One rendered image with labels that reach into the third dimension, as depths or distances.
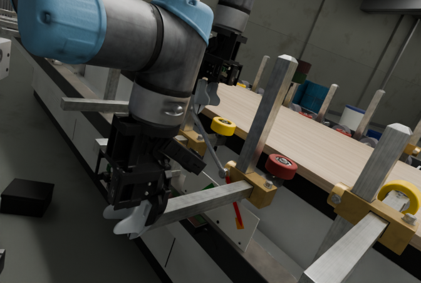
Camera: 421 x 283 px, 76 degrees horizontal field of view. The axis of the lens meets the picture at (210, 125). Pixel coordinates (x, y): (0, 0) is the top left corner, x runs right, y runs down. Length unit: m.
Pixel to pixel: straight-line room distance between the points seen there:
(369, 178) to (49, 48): 0.51
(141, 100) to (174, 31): 0.09
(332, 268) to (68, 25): 0.35
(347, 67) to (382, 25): 1.58
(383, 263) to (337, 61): 8.85
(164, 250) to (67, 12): 1.24
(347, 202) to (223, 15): 0.44
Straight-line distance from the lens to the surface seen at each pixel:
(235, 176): 0.68
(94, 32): 0.26
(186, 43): 0.31
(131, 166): 0.37
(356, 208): 0.57
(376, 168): 0.55
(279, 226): 0.92
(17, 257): 1.58
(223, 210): 0.73
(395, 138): 0.54
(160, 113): 0.33
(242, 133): 0.90
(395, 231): 0.56
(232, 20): 0.62
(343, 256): 0.39
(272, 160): 0.73
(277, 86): 0.62
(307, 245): 0.89
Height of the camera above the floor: 1.15
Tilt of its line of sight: 17 degrees down
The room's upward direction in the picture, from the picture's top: 19 degrees clockwise
